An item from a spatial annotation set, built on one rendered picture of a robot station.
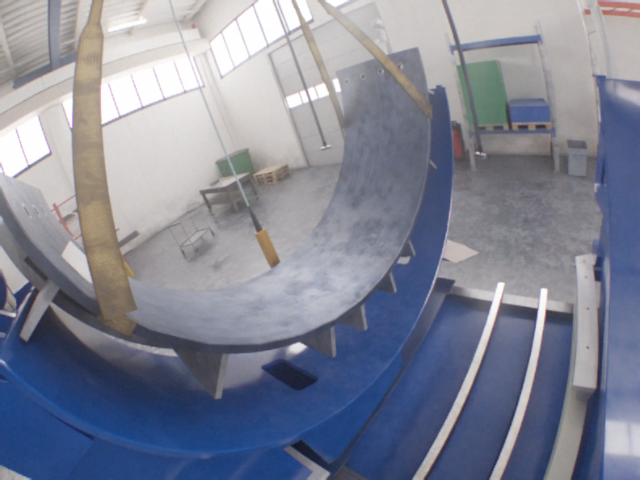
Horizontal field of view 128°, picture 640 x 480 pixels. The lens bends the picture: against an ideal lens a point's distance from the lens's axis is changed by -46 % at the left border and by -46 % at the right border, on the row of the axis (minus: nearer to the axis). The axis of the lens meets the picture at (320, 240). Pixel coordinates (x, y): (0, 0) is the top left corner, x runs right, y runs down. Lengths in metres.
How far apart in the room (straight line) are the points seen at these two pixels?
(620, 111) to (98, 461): 2.74
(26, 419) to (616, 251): 2.39
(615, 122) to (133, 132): 12.23
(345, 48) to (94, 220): 8.40
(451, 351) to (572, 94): 6.39
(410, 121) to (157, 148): 10.86
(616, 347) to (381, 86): 2.09
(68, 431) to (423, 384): 1.76
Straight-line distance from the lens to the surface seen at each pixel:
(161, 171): 11.89
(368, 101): 2.11
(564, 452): 1.63
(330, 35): 9.05
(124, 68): 11.96
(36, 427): 0.75
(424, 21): 7.67
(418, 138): 1.85
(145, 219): 11.66
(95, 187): 0.77
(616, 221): 2.01
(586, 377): 1.69
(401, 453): 1.73
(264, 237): 2.07
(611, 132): 2.12
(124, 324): 0.71
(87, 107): 0.89
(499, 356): 2.02
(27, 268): 1.12
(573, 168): 6.35
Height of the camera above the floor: 2.20
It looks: 26 degrees down
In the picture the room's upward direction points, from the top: 20 degrees counter-clockwise
